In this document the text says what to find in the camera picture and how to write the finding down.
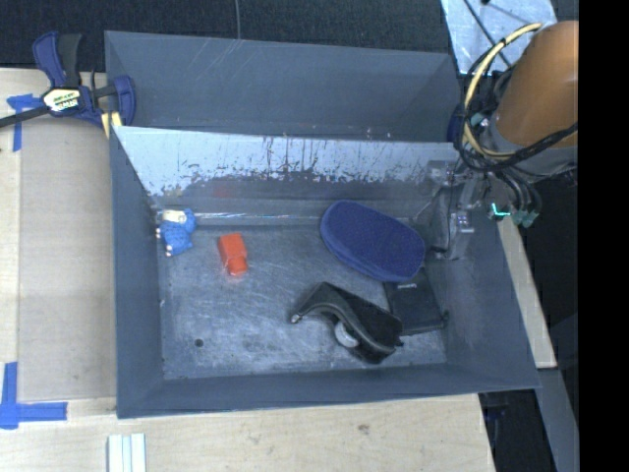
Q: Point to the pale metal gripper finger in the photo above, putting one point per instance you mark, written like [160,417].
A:
[463,236]
[439,224]

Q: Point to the dark blue oval case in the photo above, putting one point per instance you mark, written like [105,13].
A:
[371,241]

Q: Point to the black flat box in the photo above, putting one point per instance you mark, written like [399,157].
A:
[415,305]

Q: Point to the black curved plastic tool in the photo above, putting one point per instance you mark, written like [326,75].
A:
[356,317]

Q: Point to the grey metal bin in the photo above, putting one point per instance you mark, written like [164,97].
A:
[255,322]

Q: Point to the orange-red plastic block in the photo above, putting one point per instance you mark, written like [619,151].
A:
[233,253]

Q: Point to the blue and white toy animal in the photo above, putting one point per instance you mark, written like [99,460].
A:
[176,234]

